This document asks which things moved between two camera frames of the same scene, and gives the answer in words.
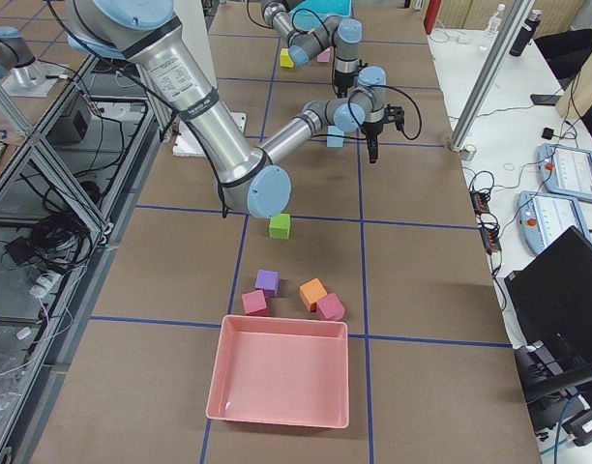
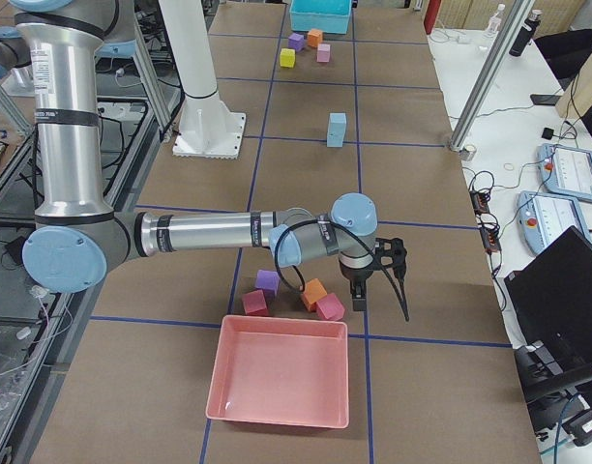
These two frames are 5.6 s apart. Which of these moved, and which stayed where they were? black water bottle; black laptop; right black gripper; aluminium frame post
Moved: right black gripper
Stayed: aluminium frame post; black laptop; black water bottle
